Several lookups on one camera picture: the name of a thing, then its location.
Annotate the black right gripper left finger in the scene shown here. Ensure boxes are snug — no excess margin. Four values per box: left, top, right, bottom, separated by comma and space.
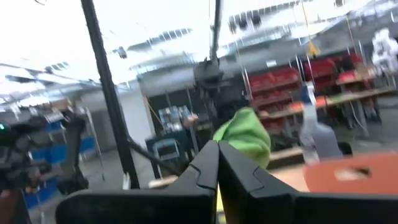
55, 139, 220, 224

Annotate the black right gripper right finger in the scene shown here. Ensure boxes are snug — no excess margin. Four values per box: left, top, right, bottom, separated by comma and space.
219, 140, 398, 224

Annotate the green microfiber towel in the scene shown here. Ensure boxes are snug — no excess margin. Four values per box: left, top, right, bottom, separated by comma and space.
213, 107, 272, 224

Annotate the spray bottle with blue trigger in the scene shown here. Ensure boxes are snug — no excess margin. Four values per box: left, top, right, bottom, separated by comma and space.
299, 82, 343, 165

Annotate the orange plastic basket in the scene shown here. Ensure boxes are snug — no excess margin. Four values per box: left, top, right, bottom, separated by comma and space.
303, 152, 398, 196

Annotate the red storage bin shelf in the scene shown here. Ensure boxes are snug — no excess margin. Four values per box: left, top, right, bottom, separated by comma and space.
247, 52, 374, 133

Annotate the wooden workbench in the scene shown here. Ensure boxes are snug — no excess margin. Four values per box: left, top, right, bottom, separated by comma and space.
258, 86, 396, 121

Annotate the blue storage bin shelf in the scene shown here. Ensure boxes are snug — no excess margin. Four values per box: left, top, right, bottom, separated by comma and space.
24, 120, 98, 210

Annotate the black hanging equipment pole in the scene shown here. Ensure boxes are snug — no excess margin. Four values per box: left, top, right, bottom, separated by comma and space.
193, 0, 225, 90

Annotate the white humanoid robot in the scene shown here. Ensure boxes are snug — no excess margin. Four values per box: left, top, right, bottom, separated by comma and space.
371, 27, 398, 75

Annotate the black aluminium table frame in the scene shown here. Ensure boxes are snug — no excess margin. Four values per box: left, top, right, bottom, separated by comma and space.
80, 0, 183, 190

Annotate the yellow hanging cable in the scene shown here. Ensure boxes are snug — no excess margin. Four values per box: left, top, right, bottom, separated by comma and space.
300, 0, 322, 57

